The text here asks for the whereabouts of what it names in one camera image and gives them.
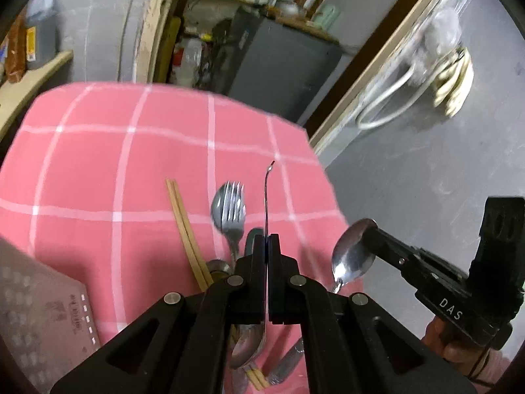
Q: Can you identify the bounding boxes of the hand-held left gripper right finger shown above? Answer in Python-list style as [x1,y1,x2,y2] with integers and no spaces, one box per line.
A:
[268,233,478,394]

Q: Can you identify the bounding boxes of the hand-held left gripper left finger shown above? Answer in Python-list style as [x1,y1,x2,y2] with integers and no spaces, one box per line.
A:
[49,233,268,394]

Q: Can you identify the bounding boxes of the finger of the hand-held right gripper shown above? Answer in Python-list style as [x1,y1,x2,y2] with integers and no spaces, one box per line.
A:
[363,218,432,293]

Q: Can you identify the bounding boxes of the metal fork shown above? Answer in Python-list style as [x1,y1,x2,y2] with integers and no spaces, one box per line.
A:
[223,181,247,267]

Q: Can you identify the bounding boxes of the wooden chopstick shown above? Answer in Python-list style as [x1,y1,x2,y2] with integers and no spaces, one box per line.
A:
[166,178,263,391]
[172,180,271,390]

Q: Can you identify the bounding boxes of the metal table knife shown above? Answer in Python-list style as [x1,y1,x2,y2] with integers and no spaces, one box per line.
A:
[268,339,305,384]

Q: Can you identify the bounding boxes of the clear patterned container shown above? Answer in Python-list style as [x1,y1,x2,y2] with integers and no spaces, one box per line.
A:
[0,236,102,394]

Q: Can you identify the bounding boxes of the person's right forearm pink sleeve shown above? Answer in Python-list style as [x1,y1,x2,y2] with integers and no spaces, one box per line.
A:
[472,347,515,386]

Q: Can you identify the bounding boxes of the person's right hand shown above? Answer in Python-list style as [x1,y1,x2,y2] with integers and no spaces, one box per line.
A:
[422,318,493,378]

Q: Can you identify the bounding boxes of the pink checkered tablecloth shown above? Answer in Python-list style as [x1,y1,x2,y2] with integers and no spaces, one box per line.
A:
[0,82,366,394]

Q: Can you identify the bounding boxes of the dark grey cabinet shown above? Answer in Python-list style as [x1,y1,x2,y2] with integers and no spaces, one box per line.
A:
[227,16,344,122]

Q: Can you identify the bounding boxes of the clear plastic bottle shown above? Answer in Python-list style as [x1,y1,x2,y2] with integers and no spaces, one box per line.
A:
[180,37,204,88]

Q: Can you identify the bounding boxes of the clear plastic bag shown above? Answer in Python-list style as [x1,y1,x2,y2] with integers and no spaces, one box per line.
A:
[410,8,461,87]

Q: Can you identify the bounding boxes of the pale green box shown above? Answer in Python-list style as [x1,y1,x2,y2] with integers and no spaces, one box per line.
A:
[314,4,341,29]

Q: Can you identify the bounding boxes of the wooden shelf board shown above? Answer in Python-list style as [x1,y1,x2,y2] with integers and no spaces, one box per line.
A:
[0,49,74,140]

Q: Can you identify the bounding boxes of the grey plastic jug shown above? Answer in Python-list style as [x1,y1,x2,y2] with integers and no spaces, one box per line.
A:
[27,0,59,69]

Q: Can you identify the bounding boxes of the brown bottle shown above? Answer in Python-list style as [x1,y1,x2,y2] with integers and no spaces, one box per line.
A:
[6,16,28,83]

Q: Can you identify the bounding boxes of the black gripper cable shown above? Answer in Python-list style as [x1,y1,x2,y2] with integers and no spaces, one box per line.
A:
[467,349,494,383]

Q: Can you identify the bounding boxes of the white coiled cable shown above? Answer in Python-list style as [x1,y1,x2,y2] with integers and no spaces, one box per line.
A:
[355,45,475,130]

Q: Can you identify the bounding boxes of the wooden door frame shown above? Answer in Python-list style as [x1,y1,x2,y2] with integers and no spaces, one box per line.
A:
[307,0,457,153]

